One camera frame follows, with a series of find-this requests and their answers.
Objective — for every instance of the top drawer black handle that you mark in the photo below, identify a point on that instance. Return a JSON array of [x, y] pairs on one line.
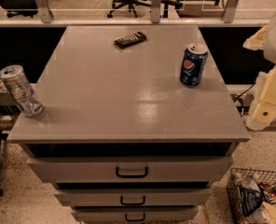
[[128, 173]]

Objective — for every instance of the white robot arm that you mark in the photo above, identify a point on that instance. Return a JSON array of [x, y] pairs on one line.
[[269, 50]]

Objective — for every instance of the bottom drawer black handle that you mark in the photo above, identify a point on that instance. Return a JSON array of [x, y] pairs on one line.
[[134, 217]]

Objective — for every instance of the silver slim drink can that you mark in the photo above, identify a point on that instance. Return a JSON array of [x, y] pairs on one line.
[[20, 89]]

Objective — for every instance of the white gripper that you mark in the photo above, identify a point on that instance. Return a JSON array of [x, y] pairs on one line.
[[264, 105]]

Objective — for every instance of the grey drawer cabinet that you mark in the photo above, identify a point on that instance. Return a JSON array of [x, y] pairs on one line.
[[106, 107]]

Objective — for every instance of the drawer black handle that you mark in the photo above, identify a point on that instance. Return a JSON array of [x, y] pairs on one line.
[[132, 201], [128, 173], [134, 217]]

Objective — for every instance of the middle drawer black handle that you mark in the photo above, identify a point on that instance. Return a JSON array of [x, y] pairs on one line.
[[132, 201]]

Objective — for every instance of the blue pepsi can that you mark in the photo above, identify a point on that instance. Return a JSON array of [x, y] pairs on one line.
[[195, 57]]

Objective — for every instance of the black office chair centre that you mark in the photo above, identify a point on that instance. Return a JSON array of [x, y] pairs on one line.
[[157, 8]]

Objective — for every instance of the wire basket with snacks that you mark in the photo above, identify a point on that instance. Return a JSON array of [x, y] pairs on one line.
[[252, 196]]

